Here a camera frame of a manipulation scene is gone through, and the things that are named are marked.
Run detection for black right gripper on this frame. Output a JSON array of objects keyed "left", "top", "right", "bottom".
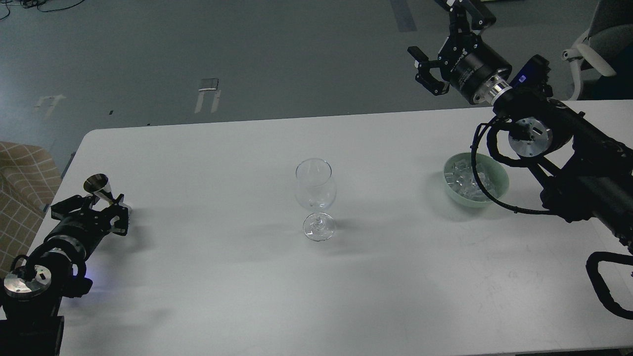
[{"left": 407, "top": 0, "right": 512, "bottom": 104}]

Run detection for white grey office chair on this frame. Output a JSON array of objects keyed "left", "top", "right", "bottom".
[{"left": 561, "top": 0, "right": 632, "bottom": 100}]

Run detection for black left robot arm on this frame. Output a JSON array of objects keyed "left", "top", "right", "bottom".
[{"left": 1, "top": 194, "right": 131, "bottom": 356}]

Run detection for steel cocktail jigger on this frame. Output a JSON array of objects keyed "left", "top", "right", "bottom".
[{"left": 83, "top": 173, "right": 133, "bottom": 214}]

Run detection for black floor cables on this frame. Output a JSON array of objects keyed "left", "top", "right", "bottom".
[{"left": 0, "top": 0, "right": 87, "bottom": 21}]

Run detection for beige checkered cushion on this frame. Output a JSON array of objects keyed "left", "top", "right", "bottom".
[{"left": 0, "top": 141, "right": 61, "bottom": 277}]

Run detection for clear ice cubes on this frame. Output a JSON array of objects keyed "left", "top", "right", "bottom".
[{"left": 445, "top": 157, "right": 500, "bottom": 202}]

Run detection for green bowl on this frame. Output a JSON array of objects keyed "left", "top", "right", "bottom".
[{"left": 441, "top": 152, "right": 509, "bottom": 208}]

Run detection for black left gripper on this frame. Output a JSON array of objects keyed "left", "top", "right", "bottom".
[{"left": 45, "top": 194, "right": 133, "bottom": 261}]

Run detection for clear wine glass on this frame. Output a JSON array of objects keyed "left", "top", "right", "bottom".
[{"left": 295, "top": 158, "right": 337, "bottom": 242}]

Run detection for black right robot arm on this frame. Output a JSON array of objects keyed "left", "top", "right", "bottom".
[{"left": 407, "top": 0, "right": 633, "bottom": 252}]

